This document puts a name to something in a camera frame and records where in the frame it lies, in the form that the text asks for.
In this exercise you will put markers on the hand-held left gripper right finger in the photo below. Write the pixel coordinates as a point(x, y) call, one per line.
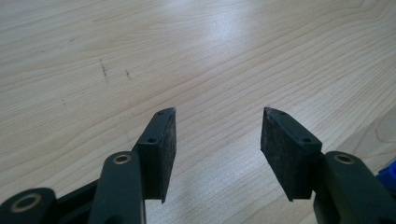
point(289, 155)

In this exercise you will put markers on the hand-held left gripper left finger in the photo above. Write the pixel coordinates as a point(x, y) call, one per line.
point(157, 155)

